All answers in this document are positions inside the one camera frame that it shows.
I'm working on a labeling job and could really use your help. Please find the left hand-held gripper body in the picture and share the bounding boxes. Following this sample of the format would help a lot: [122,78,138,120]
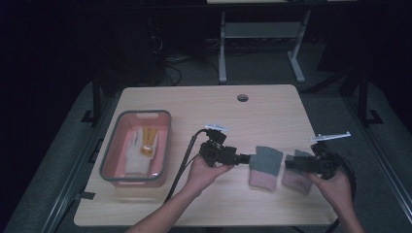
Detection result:
[198,123,243,168]

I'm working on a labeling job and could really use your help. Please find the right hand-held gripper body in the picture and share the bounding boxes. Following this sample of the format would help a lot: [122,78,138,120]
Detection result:
[301,131,352,181]

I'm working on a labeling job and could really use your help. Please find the pink basket with grey rim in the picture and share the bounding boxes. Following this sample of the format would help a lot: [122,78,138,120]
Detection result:
[99,109,173,188]

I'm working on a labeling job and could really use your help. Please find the person's left hand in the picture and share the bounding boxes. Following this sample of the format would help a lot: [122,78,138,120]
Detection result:
[184,156,235,197]

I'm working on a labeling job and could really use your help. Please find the person's right hand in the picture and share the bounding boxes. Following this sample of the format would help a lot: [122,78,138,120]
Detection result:
[303,169,355,212]

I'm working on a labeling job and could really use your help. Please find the black metal stand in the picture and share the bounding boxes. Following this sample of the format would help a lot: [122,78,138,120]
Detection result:
[356,69,384,127]

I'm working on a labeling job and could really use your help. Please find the white metal stand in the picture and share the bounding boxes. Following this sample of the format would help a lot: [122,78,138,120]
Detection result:
[218,9,313,84]

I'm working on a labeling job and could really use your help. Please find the black table edge clip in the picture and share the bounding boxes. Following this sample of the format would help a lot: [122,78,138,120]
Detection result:
[75,190,97,201]

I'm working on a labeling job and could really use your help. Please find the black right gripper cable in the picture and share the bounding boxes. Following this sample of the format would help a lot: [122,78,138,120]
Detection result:
[324,147,358,233]

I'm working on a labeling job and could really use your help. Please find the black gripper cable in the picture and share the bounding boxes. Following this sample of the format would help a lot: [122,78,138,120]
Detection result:
[324,147,358,233]
[164,128,210,204]

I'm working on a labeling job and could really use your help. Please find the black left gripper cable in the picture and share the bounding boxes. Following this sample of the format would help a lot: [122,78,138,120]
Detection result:
[164,128,210,204]

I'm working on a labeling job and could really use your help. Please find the black floor cables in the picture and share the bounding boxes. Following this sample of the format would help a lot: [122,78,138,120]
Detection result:
[161,55,195,87]

